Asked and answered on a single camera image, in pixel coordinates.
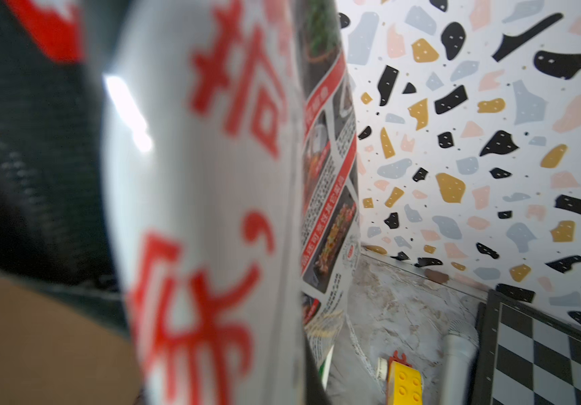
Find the white red condiment packet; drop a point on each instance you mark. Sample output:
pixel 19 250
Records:
pixel 229 157

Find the white plastic tube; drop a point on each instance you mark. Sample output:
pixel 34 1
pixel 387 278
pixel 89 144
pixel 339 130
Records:
pixel 461 345

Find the yellow red toy block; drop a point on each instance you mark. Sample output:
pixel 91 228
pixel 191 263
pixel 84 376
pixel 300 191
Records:
pixel 403 383

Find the dark green condiment packet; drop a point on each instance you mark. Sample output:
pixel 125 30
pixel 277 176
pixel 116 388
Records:
pixel 53 235

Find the brown paper bag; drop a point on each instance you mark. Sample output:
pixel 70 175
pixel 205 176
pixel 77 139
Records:
pixel 53 354

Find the black white chessboard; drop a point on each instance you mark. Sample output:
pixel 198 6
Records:
pixel 525 356

